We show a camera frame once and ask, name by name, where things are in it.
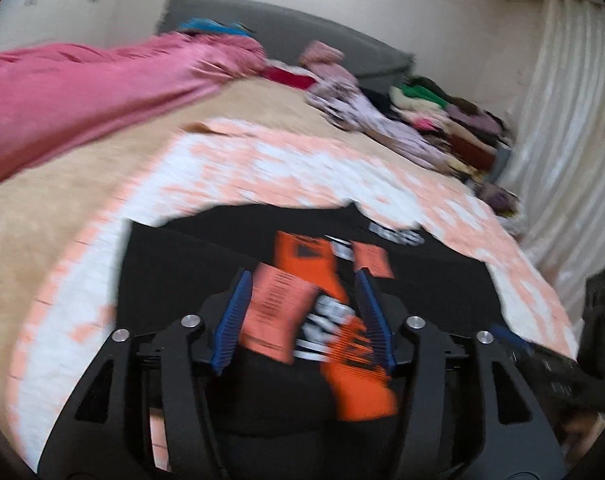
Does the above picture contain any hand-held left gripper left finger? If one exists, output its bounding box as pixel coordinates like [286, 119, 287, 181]
[36, 269, 256, 480]

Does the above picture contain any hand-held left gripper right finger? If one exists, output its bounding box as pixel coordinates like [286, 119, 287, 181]
[353, 269, 568, 480]

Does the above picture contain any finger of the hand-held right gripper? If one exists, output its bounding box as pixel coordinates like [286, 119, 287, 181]
[489, 324, 535, 357]

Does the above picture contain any black garment with orange print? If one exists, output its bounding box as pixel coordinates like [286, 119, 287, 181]
[115, 200, 515, 480]

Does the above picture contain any white bag of clothes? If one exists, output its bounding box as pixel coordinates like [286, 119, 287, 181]
[481, 182, 522, 222]

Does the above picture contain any pile of folded clothes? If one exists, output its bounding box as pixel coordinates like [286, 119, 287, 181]
[362, 77, 516, 182]

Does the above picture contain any person's right hand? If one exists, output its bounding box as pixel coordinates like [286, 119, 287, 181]
[557, 407, 605, 461]

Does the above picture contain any orange and white fleece blanket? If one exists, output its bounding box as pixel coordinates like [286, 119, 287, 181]
[7, 117, 579, 472]

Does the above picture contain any white satin curtain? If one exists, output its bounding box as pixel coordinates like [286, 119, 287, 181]
[491, 0, 605, 322]

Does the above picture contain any lilac patterned garment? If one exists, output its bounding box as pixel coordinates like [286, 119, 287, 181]
[306, 67, 449, 172]

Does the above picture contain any bed with beige sheet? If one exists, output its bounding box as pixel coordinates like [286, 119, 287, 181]
[0, 77, 579, 476]

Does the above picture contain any red cloth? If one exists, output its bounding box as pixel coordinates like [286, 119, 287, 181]
[261, 62, 319, 91]

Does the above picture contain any pink fuzzy garment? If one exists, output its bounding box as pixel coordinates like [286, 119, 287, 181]
[300, 40, 346, 69]

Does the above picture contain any pink duvet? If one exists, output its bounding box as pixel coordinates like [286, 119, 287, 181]
[0, 30, 269, 194]

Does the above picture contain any blue cloth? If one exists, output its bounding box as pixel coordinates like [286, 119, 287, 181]
[177, 17, 256, 41]

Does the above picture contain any grey padded headboard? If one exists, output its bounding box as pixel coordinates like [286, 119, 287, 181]
[155, 0, 416, 81]

